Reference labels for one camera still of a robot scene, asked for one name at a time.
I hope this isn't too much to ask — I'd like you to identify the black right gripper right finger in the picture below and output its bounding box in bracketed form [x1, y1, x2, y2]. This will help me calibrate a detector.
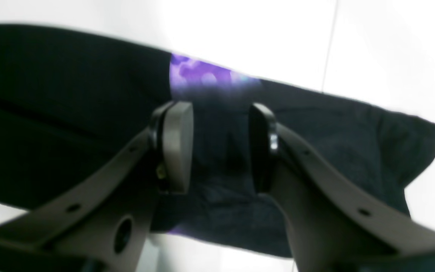
[248, 103, 435, 272]

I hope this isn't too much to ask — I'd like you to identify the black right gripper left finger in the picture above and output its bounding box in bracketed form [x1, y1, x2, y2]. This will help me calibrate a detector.
[0, 101, 194, 272]

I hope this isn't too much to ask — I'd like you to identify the black T-shirt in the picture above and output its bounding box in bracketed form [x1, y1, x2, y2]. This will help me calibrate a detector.
[0, 25, 435, 258]

